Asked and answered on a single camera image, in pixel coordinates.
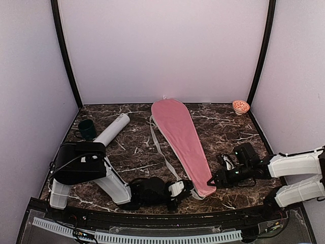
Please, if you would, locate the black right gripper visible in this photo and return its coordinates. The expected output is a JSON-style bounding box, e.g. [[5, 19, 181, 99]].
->
[[208, 162, 252, 188]]

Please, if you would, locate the pink racket cover bag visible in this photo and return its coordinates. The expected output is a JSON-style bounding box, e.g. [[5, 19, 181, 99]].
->
[[149, 99, 216, 200]]

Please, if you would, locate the white shuttlecock tube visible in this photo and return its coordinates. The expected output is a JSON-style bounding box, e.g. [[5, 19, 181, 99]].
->
[[94, 113, 130, 147]]

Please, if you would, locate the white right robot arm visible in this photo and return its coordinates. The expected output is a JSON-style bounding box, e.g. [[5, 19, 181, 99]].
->
[[207, 143, 324, 221]]

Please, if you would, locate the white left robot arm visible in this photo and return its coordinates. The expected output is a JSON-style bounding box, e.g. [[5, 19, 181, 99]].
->
[[49, 142, 185, 222]]

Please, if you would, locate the orange patterned small bowl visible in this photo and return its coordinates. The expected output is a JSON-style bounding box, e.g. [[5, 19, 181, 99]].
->
[[232, 100, 250, 115]]

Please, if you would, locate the dark green mug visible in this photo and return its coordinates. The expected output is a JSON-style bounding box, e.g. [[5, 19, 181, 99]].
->
[[74, 119, 97, 141]]

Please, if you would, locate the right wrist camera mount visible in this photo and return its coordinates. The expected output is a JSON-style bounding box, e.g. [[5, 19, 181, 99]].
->
[[217, 154, 236, 171]]

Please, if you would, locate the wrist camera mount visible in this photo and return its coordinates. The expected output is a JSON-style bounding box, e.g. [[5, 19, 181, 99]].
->
[[217, 154, 236, 171], [168, 180, 194, 198]]

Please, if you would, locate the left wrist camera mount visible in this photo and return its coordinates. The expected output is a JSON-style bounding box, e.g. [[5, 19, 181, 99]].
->
[[168, 180, 194, 198]]

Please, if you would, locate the black front table rail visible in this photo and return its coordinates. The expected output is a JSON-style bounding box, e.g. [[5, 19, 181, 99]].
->
[[41, 201, 288, 229]]

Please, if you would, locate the grey slotted cable duct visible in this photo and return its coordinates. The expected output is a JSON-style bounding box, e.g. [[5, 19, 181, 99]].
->
[[32, 217, 243, 244]]

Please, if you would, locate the right black corner post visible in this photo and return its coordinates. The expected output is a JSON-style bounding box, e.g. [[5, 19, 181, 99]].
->
[[246, 0, 276, 106]]

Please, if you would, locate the black corner post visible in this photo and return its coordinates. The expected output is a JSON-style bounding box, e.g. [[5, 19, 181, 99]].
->
[[50, 0, 83, 110], [246, 0, 276, 106]]

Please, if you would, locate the left black corner post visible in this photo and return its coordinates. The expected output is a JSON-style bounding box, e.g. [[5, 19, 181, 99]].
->
[[50, 0, 83, 110]]

